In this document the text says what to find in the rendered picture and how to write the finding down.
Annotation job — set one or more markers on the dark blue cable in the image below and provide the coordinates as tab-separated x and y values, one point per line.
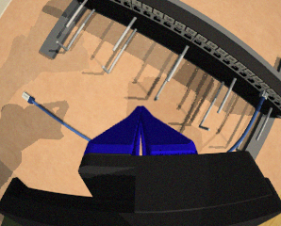
88	139

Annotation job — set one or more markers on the grey patch panel rack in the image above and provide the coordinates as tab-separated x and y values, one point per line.
208	45

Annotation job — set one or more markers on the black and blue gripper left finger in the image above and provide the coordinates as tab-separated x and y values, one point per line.
120	138

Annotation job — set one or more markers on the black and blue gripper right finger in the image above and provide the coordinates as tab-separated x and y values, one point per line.
158	138

